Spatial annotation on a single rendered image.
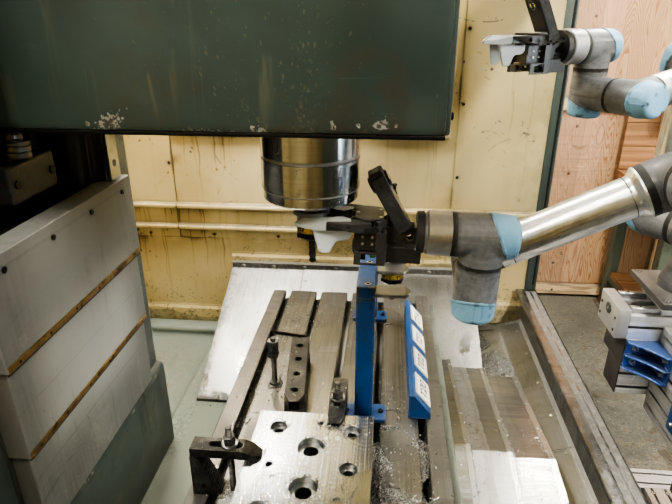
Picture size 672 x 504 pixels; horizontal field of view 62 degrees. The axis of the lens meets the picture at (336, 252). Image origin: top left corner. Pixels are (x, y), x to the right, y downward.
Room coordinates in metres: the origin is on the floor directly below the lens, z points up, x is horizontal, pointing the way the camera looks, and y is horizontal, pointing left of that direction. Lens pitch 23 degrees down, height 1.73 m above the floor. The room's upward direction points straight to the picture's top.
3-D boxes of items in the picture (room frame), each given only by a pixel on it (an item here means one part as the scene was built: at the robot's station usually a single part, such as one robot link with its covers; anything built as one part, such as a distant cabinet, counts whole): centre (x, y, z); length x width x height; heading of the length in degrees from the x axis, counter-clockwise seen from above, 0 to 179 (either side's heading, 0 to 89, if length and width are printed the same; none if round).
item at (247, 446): (0.80, 0.20, 0.97); 0.13 x 0.03 x 0.15; 85
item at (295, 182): (0.89, 0.04, 1.51); 0.16 x 0.16 x 0.12
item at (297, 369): (1.11, 0.09, 0.93); 0.26 x 0.05 x 0.06; 0
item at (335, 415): (0.94, 0.00, 0.97); 0.13 x 0.03 x 0.15; 175
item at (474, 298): (0.88, -0.24, 1.29); 0.11 x 0.08 x 0.11; 171
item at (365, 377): (1.02, -0.06, 1.05); 0.10 x 0.05 x 0.30; 85
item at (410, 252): (0.87, -0.09, 1.39); 0.12 x 0.08 x 0.09; 85
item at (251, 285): (1.53, -0.02, 0.75); 0.89 x 0.70 x 0.26; 85
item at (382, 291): (1.01, -0.12, 1.21); 0.07 x 0.05 x 0.01; 85
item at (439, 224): (0.87, -0.17, 1.40); 0.08 x 0.05 x 0.08; 175
